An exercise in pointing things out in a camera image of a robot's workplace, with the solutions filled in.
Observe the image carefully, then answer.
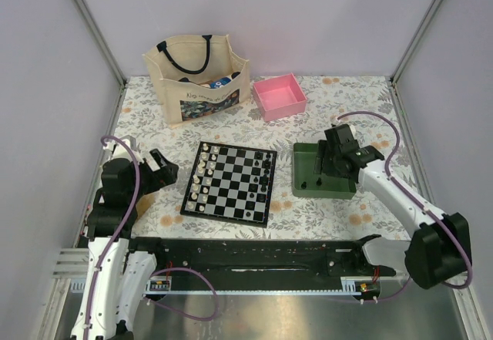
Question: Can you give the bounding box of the pink plastic box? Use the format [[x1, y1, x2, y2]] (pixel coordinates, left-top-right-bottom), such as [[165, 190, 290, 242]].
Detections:
[[253, 73, 307, 122]]

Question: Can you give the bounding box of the black and white chessboard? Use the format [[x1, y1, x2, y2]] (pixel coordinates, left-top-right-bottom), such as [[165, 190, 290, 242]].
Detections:
[[181, 141, 277, 228]]

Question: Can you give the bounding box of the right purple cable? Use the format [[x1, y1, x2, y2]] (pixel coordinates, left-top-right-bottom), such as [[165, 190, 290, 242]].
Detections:
[[334, 111, 474, 305]]

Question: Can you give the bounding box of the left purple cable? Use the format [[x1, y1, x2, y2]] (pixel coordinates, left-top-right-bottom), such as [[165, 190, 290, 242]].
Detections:
[[82, 135, 220, 340]]

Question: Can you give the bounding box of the green plastic tray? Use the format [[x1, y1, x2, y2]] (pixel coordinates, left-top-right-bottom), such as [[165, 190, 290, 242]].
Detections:
[[292, 143, 357, 200]]

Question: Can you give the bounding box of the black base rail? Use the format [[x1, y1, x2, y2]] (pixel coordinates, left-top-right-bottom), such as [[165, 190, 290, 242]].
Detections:
[[129, 237, 395, 292]]

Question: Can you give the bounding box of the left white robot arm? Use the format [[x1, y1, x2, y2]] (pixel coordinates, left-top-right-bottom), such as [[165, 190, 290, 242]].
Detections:
[[70, 146, 179, 339]]

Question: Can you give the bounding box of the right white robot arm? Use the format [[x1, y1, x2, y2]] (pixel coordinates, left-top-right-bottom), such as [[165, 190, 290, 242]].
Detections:
[[315, 124, 472, 289]]

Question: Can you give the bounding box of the purple cable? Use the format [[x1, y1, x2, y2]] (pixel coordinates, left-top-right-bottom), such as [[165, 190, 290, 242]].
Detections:
[[334, 111, 474, 305], [82, 135, 220, 340]]

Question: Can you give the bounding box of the floral table mat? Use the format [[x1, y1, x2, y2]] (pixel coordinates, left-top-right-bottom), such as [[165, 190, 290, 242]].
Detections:
[[114, 76, 416, 241]]

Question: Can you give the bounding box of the cream canvas tote bag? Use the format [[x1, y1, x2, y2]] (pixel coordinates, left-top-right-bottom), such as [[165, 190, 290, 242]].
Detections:
[[143, 35, 251, 125]]

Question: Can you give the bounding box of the blue white carton in bag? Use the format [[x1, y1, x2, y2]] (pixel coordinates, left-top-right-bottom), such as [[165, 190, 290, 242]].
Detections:
[[208, 72, 240, 89]]

